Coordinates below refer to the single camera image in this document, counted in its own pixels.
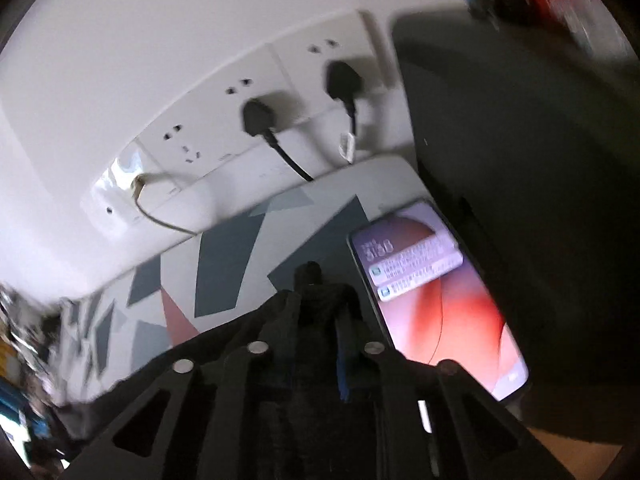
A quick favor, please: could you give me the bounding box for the beige cable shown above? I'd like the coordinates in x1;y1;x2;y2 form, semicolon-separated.
131;172;198;236

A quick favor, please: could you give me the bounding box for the white wall socket panel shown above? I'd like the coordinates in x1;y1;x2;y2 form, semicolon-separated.
80;7;401;241

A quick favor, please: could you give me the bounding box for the smartphone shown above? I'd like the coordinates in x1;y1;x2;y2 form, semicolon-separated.
347;200;532;403

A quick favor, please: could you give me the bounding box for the black side cabinet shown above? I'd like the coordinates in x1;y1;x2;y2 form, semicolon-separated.
390;10;640;443

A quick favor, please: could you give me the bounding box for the geometric patterned ironing board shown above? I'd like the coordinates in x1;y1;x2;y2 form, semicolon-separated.
50;155;436;406

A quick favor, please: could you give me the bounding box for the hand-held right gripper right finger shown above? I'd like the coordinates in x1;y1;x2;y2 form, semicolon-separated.
334;285;576;480

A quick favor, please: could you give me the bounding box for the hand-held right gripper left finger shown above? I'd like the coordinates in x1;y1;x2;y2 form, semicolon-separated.
60;290;303;480

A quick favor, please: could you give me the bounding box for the black power plug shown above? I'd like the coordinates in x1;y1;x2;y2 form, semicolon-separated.
242;99;316;183
325;60;363;163

